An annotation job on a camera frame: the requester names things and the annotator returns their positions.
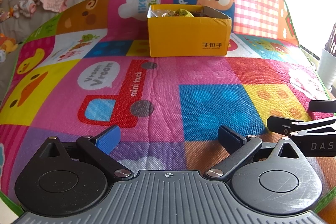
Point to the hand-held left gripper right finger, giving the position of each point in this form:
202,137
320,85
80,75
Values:
231,138

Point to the yellow snack packet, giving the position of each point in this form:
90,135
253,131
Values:
183,12

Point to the colourful cartoon play mat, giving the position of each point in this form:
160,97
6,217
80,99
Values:
170,87

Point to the orange plush toy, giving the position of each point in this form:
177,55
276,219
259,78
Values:
8,44

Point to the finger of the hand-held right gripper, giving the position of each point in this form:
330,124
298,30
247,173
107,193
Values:
278,124
323,105

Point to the yellow cardboard box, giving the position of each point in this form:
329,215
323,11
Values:
187,36

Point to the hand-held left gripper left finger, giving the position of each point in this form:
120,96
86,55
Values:
109,138

